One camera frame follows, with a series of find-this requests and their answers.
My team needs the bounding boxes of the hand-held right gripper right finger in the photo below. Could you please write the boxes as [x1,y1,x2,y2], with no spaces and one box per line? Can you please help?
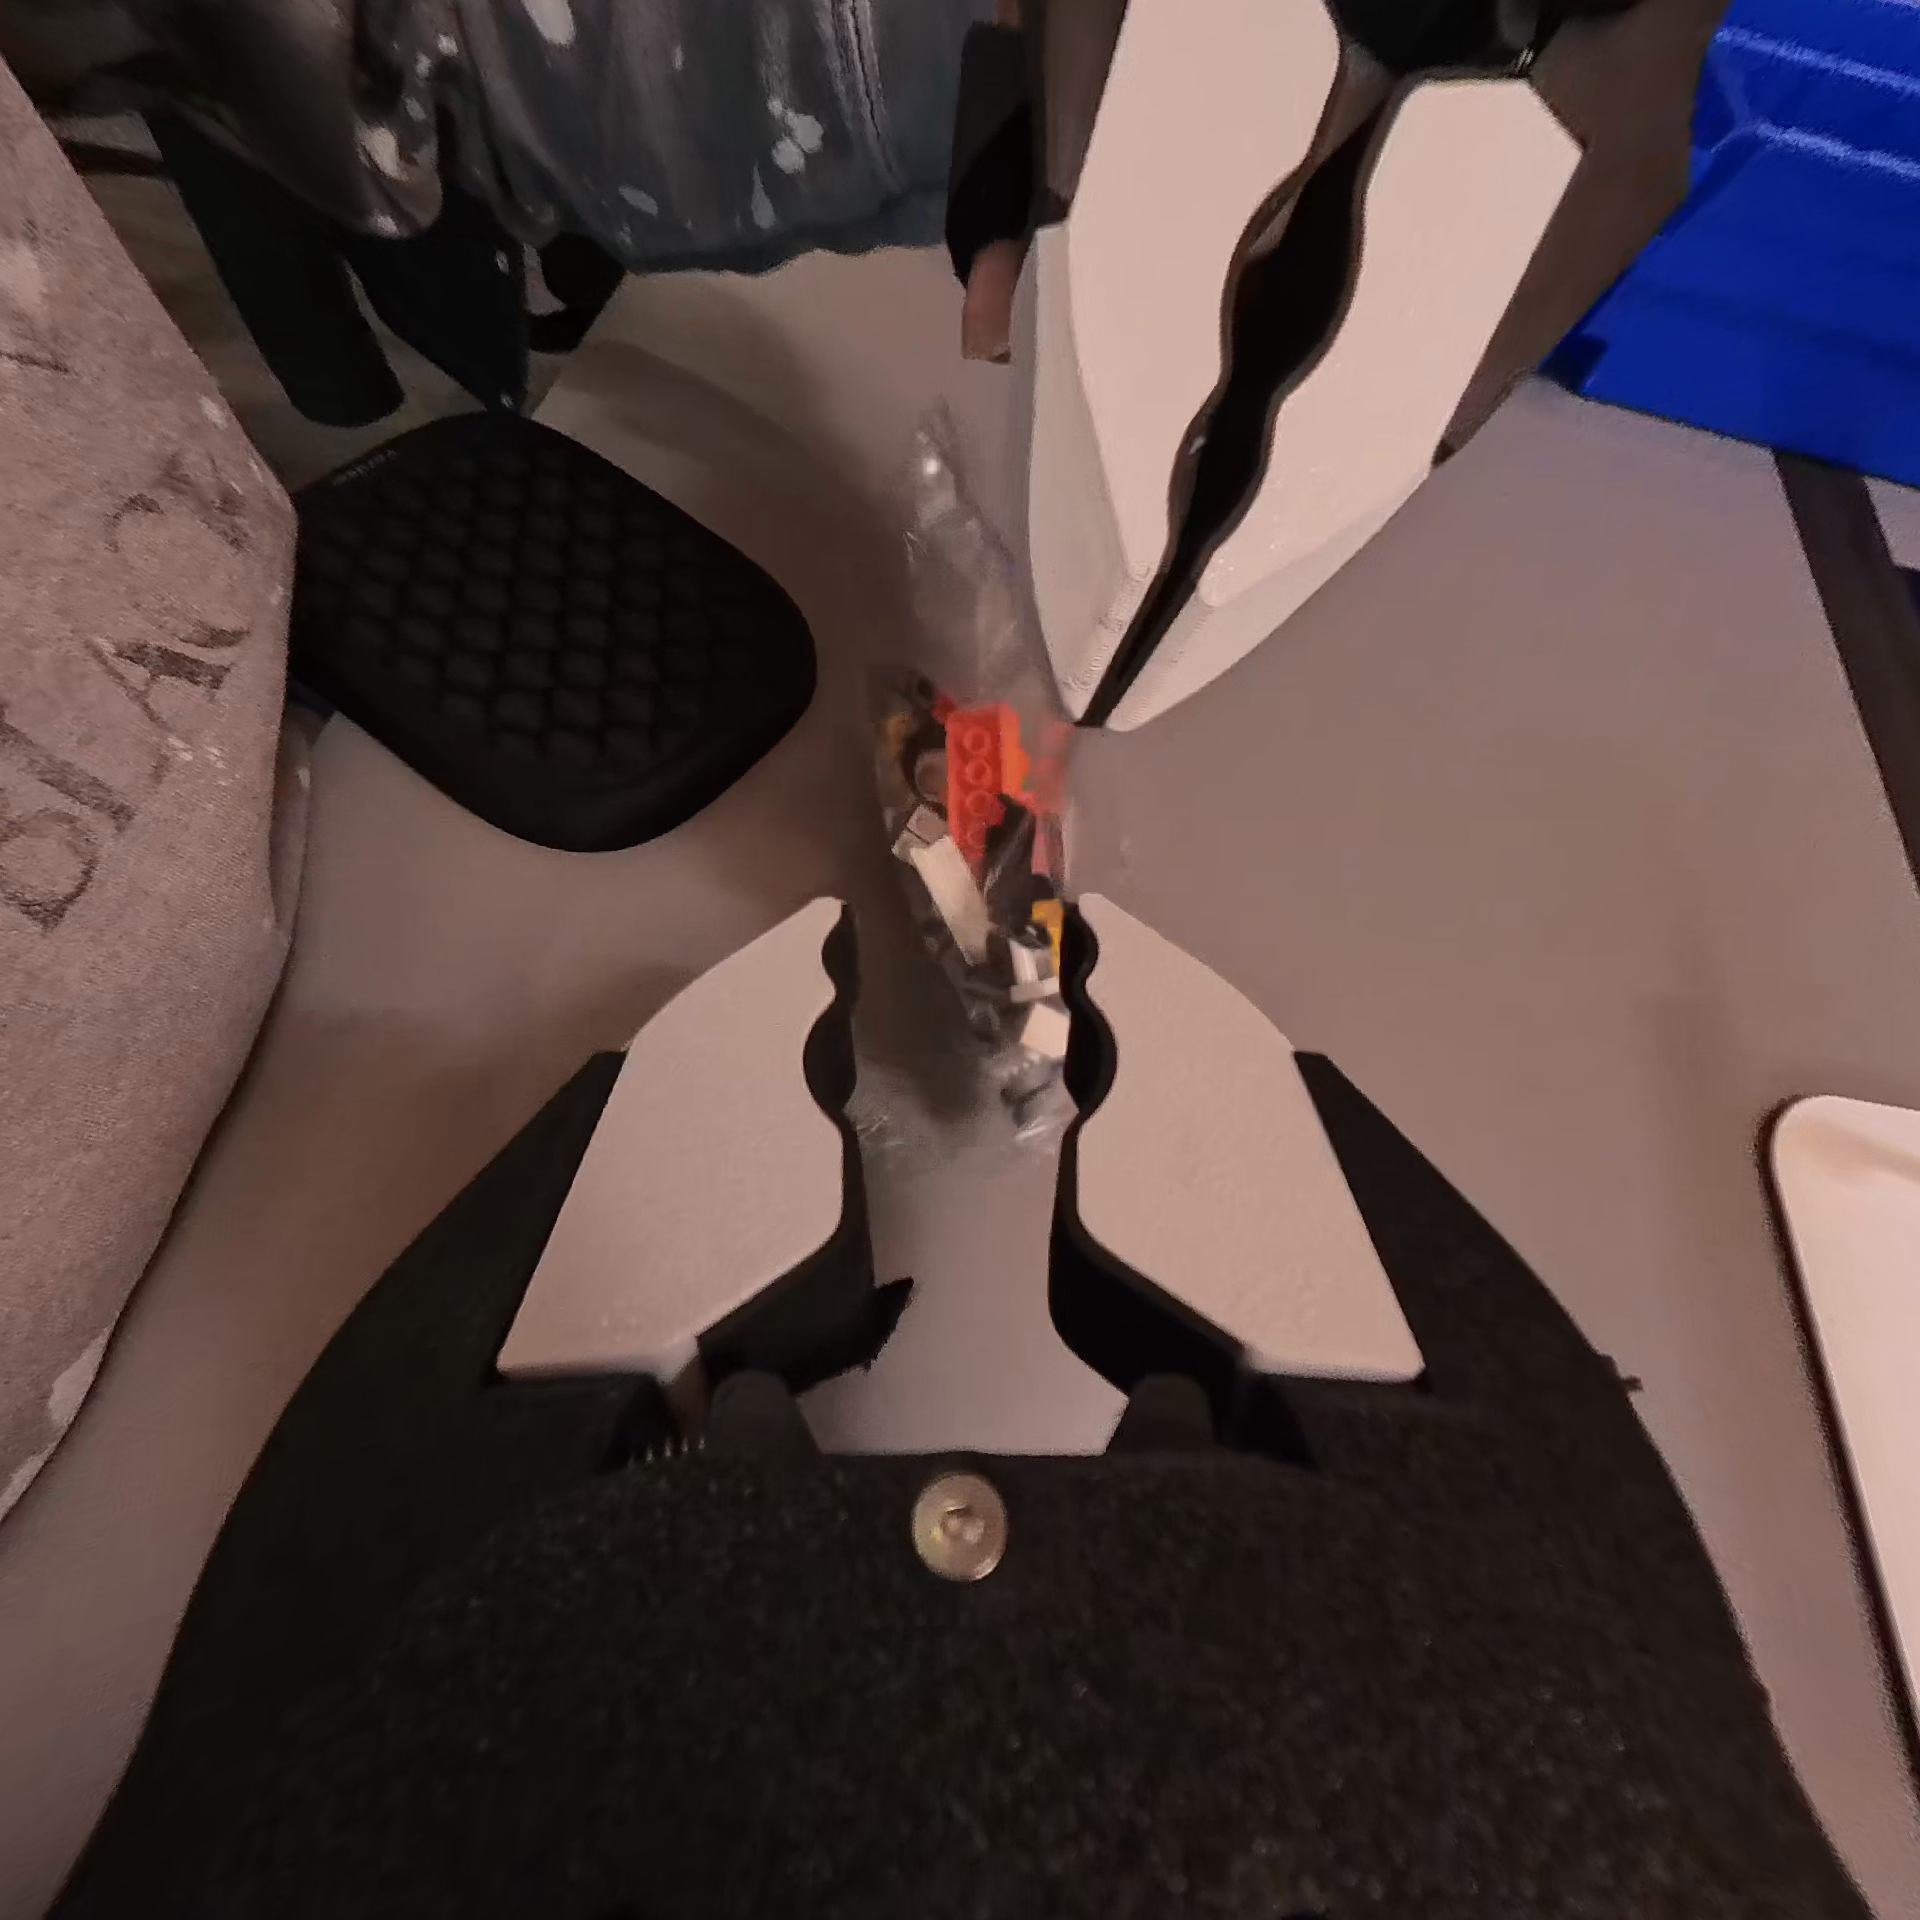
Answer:
[1052,891,1427,1387]

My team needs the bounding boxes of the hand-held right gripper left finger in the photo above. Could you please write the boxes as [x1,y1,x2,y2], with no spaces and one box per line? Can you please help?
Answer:
[497,896,874,1387]

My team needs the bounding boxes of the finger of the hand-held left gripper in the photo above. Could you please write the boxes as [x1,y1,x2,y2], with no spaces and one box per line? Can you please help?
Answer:
[1023,0,1369,731]
[1096,63,1593,731]

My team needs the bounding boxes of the clear bag of lego pieces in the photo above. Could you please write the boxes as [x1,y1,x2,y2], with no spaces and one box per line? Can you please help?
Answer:
[872,408,1099,1164]

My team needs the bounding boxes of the white wire screen stand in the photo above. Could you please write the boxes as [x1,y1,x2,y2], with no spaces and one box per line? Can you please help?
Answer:
[1765,1095,1920,1748]

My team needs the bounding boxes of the person's left forearm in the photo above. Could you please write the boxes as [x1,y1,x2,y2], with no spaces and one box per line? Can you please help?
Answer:
[303,0,993,279]

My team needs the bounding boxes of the person's left hand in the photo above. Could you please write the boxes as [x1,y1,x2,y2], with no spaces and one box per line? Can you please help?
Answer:
[956,257,1029,368]

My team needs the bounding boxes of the blue plastic bin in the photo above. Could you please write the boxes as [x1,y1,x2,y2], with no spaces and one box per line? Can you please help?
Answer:
[1546,0,1920,497]

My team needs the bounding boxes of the black textured oval pad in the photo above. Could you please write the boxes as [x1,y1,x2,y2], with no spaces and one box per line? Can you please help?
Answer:
[293,412,818,858]

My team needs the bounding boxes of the light mottled cloth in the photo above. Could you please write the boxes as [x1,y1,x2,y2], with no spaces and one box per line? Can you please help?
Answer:
[0,63,320,1517]

